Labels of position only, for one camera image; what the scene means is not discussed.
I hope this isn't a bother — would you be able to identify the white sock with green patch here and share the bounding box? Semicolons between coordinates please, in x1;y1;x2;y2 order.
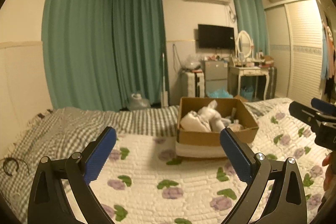
198;100;232;132

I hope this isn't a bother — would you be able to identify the person's right hand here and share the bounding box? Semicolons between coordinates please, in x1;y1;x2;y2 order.
322;152;334;191

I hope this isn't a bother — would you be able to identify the blue waste basket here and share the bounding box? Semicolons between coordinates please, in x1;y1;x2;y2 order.
240;86;254;101

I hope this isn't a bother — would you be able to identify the white dressing table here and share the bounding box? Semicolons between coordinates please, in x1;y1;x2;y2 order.
228;65;270;100

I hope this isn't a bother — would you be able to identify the white louvered wardrobe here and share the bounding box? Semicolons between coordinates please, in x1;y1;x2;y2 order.
265;0;323;105

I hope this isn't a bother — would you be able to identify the white oval vanity mirror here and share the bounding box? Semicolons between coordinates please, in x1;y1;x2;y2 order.
235;30;254;59

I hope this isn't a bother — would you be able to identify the white floral quilt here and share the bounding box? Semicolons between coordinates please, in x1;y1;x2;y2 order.
63;101;334;224

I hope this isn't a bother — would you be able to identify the small grey fridge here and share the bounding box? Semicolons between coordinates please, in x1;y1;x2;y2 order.
203;60;228;94

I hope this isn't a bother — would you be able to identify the white black suitcase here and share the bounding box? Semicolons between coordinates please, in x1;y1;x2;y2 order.
181;70;205;98

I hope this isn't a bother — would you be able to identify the right teal curtain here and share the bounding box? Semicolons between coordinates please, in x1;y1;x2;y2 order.
234;0;269;55

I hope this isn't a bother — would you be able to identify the brown cardboard box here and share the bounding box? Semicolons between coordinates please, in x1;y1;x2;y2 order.
177;97;259;147

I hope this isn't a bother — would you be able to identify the clear water jug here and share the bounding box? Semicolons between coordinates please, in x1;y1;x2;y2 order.
127;93;151;111

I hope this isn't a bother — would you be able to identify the white leaning pole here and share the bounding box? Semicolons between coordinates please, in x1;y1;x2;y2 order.
161;52;169;107

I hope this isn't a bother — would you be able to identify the large teal curtain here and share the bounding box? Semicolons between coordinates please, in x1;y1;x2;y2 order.
42;0;166;111

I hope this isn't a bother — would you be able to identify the black wall television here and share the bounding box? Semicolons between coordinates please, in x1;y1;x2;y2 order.
198;24;235;50

